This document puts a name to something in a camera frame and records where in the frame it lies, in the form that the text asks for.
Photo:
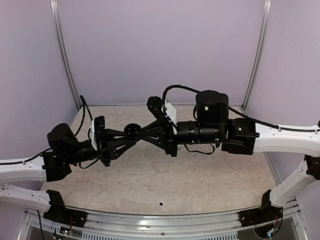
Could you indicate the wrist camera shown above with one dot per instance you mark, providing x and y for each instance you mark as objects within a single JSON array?
[
  {"x": 97, "y": 130},
  {"x": 163, "y": 111}
]

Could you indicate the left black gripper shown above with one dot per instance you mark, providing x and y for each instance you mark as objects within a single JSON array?
[{"x": 111, "y": 150}]

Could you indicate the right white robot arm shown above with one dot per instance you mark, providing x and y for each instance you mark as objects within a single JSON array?
[{"x": 242, "y": 136}]

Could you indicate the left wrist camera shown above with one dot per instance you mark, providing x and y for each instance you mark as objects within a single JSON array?
[{"x": 97, "y": 130}]

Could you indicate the aluminium frame post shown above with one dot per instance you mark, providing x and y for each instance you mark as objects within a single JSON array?
[
  {"x": 258, "y": 54},
  {"x": 54, "y": 5}
]

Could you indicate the black round charging case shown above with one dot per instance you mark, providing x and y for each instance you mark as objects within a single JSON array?
[{"x": 131, "y": 130}]

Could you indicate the front aluminium rail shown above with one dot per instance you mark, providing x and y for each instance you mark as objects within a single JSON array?
[{"x": 100, "y": 225}]

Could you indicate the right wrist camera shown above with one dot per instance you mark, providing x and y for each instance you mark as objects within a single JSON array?
[{"x": 163, "y": 111}]

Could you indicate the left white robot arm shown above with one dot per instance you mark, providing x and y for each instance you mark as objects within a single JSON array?
[{"x": 54, "y": 164}]

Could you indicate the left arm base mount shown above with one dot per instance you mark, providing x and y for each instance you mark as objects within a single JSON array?
[{"x": 66, "y": 216}]

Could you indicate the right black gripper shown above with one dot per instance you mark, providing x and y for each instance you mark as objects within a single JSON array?
[{"x": 166, "y": 140}]

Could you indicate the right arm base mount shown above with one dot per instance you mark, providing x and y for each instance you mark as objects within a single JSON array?
[{"x": 256, "y": 216}]

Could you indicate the right aluminium frame post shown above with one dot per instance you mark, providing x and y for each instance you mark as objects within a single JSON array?
[{"x": 258, "y": 54}]

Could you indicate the left aluminium frame post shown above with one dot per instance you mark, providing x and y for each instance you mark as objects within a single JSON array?
[{"x": 54, "y": 5}]

